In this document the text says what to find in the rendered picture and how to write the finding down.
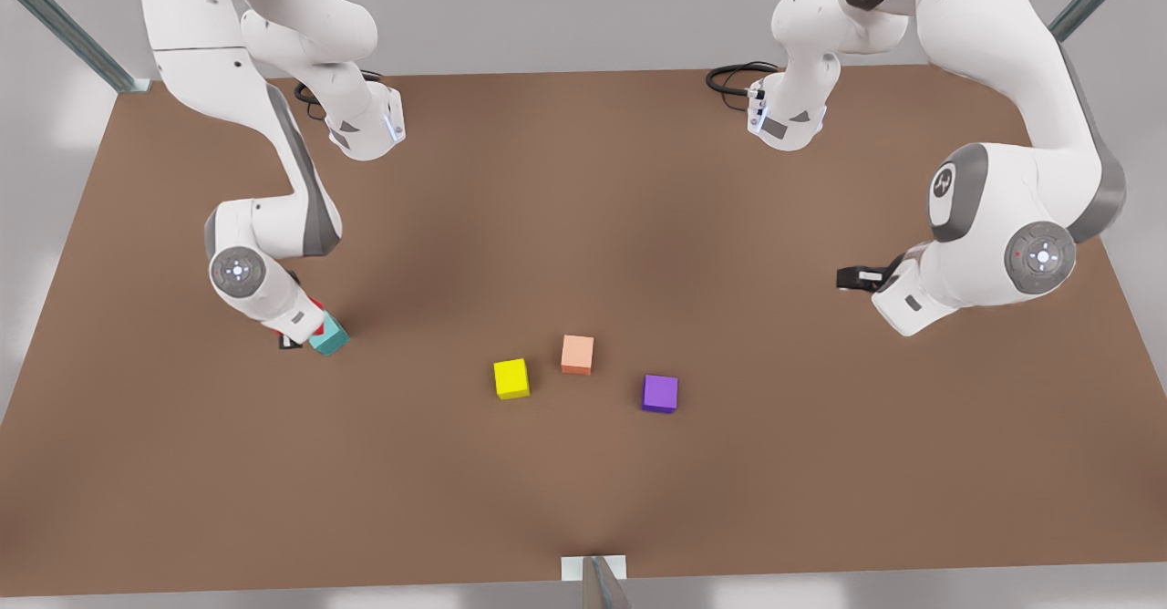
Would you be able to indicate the red wooden cube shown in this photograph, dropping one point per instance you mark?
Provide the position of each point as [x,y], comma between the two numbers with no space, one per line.
[315,307]

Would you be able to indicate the yellow wooden cube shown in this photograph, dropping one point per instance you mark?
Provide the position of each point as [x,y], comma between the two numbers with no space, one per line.
[511,378]

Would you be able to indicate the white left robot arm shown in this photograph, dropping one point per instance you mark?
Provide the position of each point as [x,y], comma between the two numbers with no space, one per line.
[1003,190]

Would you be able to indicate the peach wooden cube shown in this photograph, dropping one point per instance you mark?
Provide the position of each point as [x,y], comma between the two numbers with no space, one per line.
[577,355]

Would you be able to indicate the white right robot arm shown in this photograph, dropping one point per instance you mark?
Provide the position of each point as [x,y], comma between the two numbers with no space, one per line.
[273,162]

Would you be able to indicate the teal wooden cube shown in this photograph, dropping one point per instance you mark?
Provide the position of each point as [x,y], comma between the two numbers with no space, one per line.
[329,335]

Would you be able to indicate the purple wooden cube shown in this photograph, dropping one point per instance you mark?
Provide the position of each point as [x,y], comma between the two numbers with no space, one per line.
[659,393]

